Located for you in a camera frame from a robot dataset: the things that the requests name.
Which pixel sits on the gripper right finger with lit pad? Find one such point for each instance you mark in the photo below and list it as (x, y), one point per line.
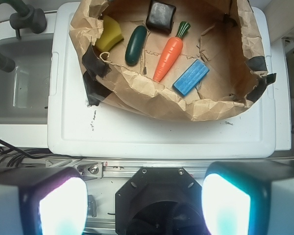
(249, 198)

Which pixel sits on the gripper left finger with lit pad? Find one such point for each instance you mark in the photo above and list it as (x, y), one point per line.
(42, 201)

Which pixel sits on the blue rectangular block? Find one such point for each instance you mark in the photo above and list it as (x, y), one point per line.
(191, 77)

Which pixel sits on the black square block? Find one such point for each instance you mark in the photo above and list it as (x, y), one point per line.
(160, 16)

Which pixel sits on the grey toy sink basin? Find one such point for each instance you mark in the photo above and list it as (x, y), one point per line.
(24, 92)

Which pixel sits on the white plastic tray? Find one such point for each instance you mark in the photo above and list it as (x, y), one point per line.
(77, 129)

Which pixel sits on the crumpled brown paper bag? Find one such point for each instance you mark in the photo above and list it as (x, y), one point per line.
(224, 36)

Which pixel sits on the orange toy carrot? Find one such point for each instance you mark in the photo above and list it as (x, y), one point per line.
(171, 52)

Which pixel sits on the yellow sponge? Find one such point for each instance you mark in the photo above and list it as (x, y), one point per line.
(112, 34)

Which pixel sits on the dark green toy cucumber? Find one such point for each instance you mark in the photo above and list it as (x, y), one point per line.
(135, 45)

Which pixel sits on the aluminium frame rail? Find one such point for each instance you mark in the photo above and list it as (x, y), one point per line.
(116, 168)

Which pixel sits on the black octagonal mount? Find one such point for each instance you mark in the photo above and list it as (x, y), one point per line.
(160, 201)

